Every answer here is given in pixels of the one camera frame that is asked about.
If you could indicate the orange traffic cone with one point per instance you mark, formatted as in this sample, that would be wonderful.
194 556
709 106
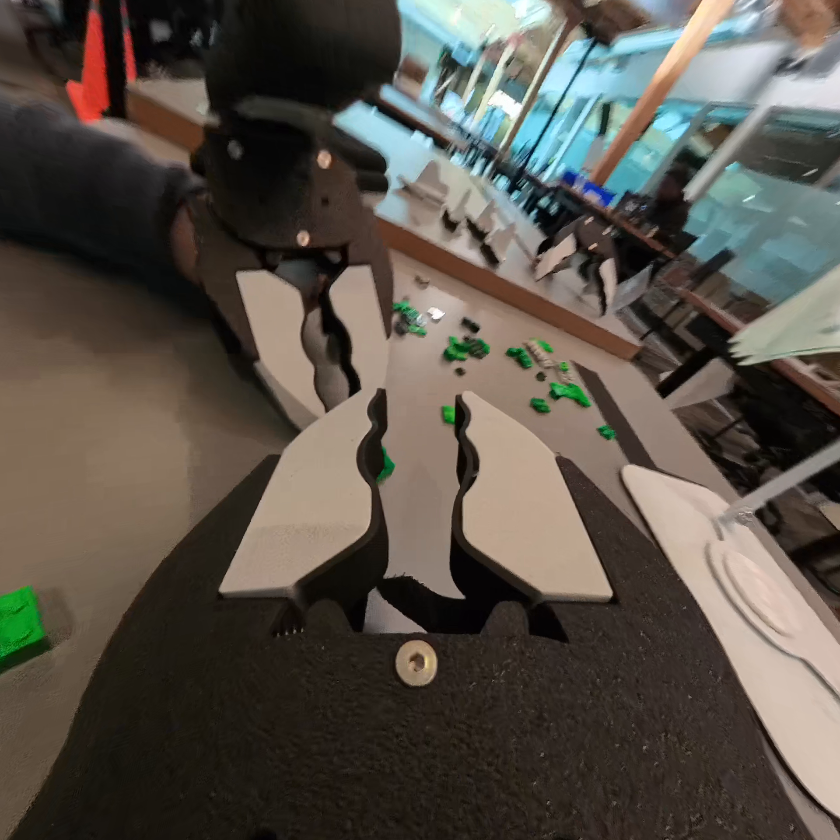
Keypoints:
92 79

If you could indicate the thick wooden support post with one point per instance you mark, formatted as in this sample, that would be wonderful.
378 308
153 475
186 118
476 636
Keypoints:
663 92

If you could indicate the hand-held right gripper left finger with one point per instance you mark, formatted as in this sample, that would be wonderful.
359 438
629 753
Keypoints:
308 518

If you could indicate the grey desk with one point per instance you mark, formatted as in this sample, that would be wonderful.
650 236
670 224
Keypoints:
98 459

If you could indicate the grey table with wooden edge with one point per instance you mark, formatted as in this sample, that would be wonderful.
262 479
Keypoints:
499 287

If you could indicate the open building instruction booklet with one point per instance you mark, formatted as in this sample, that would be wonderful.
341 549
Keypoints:
800 328

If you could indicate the green and grey brick assembly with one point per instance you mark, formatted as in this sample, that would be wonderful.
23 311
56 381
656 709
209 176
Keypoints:
19 630

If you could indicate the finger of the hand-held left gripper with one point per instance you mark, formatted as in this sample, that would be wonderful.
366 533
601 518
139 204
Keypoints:
275 328
367 308

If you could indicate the white book stand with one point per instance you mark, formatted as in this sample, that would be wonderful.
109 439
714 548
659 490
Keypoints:
689 558

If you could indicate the black and white spare gripper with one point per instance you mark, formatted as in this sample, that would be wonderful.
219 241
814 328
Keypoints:
558 253

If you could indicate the person's left hand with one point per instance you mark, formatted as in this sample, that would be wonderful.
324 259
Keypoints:
302 46

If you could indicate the brown wooden table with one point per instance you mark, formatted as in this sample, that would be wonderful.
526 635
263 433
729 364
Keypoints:
814 387

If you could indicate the scattered pile of toy bricks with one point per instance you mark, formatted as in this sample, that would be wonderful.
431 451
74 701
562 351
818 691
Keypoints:
568 392

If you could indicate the green rectangular brick plate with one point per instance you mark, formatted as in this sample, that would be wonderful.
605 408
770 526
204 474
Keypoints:
386 464

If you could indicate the black floor lamp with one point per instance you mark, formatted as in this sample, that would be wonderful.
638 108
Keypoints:
558 105

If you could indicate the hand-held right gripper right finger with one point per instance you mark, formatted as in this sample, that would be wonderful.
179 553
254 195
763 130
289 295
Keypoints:
525 518

